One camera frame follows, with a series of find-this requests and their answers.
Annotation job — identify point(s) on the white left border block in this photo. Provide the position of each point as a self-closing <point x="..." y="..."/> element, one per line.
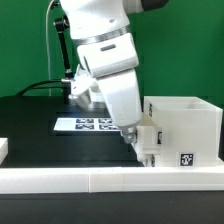
<point x="3" y="149"/>

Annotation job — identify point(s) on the white marker sheet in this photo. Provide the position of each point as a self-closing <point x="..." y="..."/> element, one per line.
<point x="85" y="124"/>

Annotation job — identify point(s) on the white drawer box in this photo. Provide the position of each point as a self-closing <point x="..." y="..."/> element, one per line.
<point x="148" y="160"/>
<point x="149" y="140"/>

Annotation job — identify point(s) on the white front drawer box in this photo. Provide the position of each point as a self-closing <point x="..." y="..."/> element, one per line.
<point x="148" y="160"/>

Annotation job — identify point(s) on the white border wall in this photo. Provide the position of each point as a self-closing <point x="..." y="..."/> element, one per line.
<point x="93" y="180"/>

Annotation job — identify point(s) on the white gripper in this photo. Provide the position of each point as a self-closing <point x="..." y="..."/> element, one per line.
<point x="112" y="64"/>

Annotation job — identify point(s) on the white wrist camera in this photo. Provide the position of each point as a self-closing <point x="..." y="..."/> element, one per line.
<point x="84" y="89"/>

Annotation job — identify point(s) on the white drawer cabinet frame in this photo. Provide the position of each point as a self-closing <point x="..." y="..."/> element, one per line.
<point x="190" y="130"/>

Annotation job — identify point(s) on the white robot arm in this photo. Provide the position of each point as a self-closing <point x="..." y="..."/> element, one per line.
<point x="93" y="21"/>

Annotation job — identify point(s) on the black camera stand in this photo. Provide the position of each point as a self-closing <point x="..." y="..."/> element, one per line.
<point x="61" y="24"/>

